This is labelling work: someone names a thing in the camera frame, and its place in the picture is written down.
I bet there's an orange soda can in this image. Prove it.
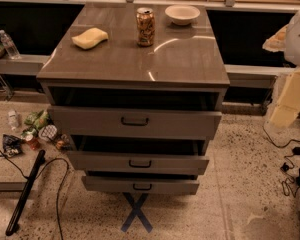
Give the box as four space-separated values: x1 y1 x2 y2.
136 7 155 47

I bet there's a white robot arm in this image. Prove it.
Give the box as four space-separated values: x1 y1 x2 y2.
262 10 300 131

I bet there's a red can on floor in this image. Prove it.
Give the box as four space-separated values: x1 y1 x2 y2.
25 134 40 150

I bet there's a top grey drawer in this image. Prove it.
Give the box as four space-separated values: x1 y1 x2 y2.
48 106 221 140

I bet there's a grey drawer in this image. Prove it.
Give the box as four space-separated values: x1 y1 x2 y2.
82 176 199 195
48 106 221 140
68 151 209 175

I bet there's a grey drawer cabinet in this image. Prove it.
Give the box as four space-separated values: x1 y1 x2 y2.
37 3 229 181

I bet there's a middle grey drawer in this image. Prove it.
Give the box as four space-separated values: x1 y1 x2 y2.
68 151 209 175

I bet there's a bottom grey drawer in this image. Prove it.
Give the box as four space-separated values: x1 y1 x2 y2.
82 176 199 195

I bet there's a brown snack item floor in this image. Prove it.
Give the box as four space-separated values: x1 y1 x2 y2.
55 134 71 151

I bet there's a yellow sponge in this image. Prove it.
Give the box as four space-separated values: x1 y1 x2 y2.
72 28 108 50

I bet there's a blue tape cross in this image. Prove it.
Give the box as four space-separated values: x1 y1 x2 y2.
121 193 153 233

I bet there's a white ceramic bowl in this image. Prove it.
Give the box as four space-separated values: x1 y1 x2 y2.
165 5 200 26

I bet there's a white patterned cup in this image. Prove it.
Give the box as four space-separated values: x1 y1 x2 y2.
38 125 57 142

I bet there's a black bar on floor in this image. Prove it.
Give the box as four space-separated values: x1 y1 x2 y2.
5 150 45 236

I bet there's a small bottle on floor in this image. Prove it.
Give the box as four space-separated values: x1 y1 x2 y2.
8 110 19 130

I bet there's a dark blue chip bag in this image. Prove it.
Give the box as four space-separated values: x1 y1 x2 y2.
2 134 22 157

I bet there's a clear plastic water bottle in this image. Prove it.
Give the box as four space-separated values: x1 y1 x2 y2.
0 30 21 59

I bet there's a black cable on floor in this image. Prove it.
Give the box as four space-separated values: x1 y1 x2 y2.
0 137 71 240

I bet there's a black cable right floor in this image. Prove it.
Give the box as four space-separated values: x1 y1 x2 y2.
262 123 300 198

